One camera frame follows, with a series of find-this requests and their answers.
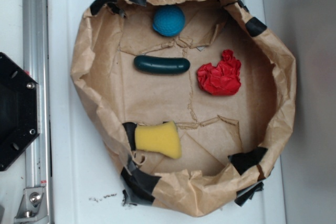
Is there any brown paper bag bin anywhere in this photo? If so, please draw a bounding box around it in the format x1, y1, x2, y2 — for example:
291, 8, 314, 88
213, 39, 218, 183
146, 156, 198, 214
71, 0, 297, 217

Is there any crumpled red paper ball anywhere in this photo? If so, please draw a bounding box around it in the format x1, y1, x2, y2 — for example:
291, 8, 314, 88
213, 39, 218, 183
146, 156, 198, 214
197, 49, 242, 96

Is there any dark green plastic pickle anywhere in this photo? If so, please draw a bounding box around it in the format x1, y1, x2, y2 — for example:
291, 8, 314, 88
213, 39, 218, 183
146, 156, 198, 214
133, 55, 191, 75

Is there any aluminium extrusion rail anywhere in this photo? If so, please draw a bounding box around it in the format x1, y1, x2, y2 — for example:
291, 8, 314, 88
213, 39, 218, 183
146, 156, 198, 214
23, 0, 54, 223

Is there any yellow sponge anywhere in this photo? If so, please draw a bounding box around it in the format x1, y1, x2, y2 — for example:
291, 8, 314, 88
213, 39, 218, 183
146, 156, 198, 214
134, 121, 182, 159

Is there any blue dimpled ball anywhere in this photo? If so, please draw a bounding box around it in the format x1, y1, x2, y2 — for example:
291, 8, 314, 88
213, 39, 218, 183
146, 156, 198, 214
152, 5, 185, 37

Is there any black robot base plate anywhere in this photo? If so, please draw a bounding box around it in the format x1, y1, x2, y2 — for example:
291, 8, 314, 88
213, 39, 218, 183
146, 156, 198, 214
1, 53, 39, 172

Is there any metal corner bracket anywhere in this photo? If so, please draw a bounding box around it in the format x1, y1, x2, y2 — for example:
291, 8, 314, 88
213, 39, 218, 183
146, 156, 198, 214
14, 187, 48, 223

